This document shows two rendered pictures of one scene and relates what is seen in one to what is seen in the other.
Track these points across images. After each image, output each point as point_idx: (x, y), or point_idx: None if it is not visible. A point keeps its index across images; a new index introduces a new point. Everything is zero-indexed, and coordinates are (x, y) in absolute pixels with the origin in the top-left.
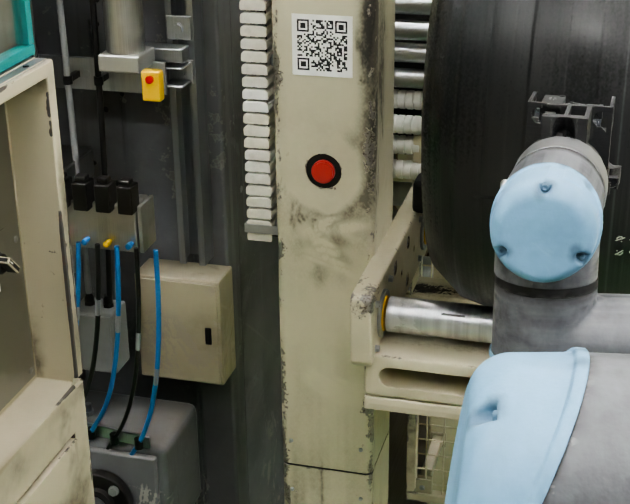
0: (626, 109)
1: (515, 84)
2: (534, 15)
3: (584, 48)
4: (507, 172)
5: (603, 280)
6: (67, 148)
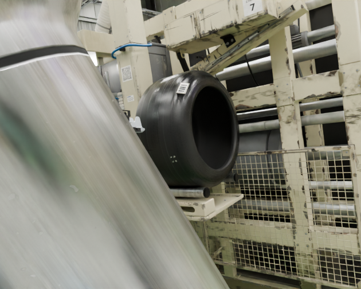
0: (163, 122)
1: (144, 121)
2: (148, 106)
3: (156, 110)
4: (145, 143)
5: (175, 171)
6: None
